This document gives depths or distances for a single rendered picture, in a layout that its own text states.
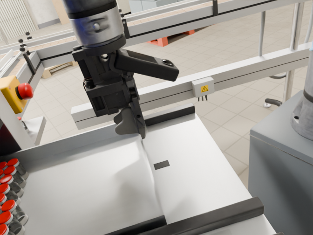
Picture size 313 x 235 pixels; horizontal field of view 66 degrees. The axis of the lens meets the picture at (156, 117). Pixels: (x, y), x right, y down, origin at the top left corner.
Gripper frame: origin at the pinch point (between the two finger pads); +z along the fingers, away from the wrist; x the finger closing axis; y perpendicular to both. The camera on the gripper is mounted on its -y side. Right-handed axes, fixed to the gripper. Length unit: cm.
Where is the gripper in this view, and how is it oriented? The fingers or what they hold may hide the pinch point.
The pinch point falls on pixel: (145, 132)
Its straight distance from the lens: 50.2
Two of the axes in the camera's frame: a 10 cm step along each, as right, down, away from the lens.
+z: 2.1, 8.0, 5.6
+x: 2.1, 5.3, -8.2
